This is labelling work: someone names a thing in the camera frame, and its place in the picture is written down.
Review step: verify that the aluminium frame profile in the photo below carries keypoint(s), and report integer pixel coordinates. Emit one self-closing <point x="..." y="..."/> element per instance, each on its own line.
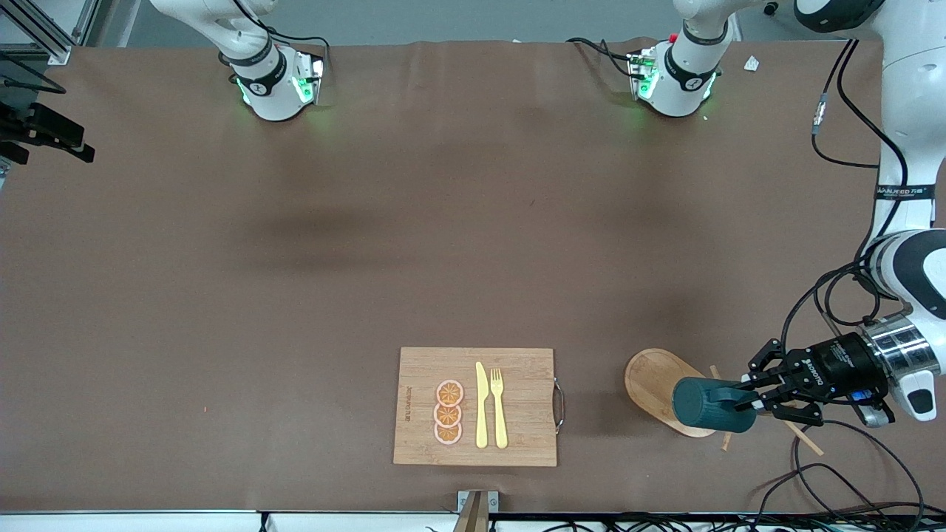
<point x="52" y="37"/>

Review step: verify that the white table edge rail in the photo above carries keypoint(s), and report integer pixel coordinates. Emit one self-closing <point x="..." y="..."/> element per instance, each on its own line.
<point x="148" y="522"/>

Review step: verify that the white paper scrap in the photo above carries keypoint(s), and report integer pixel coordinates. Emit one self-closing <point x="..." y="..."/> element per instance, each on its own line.
<point x="751" y="64"/>

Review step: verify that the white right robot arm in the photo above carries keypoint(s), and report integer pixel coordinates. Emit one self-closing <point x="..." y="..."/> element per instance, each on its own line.
<point x="273" y="89"/>

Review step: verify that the yellow plastic knife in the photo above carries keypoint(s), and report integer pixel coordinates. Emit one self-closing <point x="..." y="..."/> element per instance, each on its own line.
<point x="482" y="406"/>

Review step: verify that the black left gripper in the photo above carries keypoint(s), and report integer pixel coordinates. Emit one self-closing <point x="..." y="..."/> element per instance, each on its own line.
<point x="839" y="365"/>

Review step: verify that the orange slice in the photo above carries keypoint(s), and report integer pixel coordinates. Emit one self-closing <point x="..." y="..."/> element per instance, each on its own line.
<point x="448" y="434"/>
<point x="449" y="392"/>
<point x="447" y="415"/>

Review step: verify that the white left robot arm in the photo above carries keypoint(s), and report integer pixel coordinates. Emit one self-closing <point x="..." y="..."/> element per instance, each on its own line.
<point x="913" y="111"/>

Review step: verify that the teal cup with yellow inside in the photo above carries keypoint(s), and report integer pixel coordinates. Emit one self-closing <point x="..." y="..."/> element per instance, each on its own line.
<point x="709" y="414"/>

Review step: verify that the brown table mat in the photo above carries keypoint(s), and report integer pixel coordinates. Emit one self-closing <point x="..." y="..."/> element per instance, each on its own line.
<point x="473" y="222"/>

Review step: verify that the wooden cup rack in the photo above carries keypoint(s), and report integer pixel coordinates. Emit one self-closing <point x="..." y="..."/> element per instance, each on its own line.
<point x="650" y="380"/>

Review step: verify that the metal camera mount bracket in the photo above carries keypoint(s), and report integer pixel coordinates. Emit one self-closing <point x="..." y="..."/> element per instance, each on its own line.
<point x="479" y="501"/>

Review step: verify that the yellow plastic fork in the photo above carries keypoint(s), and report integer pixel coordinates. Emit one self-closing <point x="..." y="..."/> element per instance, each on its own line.
<point x="499" y="414"/>

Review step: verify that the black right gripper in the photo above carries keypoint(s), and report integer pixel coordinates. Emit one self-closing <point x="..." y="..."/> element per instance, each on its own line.
<point x="46" y="125"/>

